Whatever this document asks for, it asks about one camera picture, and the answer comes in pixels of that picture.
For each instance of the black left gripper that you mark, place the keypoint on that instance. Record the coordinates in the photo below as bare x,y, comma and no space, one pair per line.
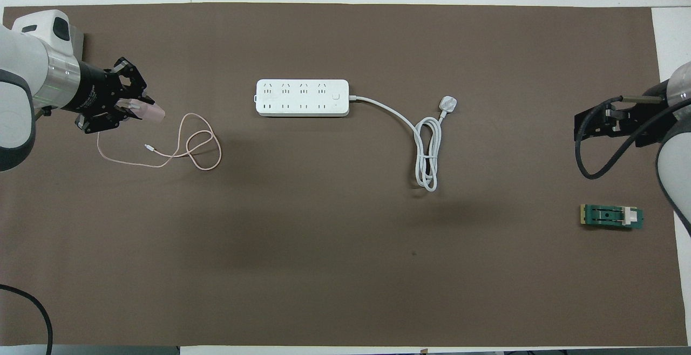
92,93

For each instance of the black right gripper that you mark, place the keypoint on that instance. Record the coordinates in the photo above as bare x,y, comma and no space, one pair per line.
637,117

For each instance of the pink charger adapter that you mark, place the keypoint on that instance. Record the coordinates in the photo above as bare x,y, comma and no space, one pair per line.
151,112

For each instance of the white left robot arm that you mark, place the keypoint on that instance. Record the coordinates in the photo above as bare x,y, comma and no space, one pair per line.
21,74

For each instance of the white three-pin plug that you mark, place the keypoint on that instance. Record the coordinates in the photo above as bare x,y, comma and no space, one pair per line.
449,104

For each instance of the white power strip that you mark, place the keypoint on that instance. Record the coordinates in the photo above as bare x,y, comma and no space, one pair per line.
302,91

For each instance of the brown table mat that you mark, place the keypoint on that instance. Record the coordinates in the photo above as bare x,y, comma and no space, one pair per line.
324,263

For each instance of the green knife switch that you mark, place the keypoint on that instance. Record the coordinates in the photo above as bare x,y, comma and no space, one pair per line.
610,216

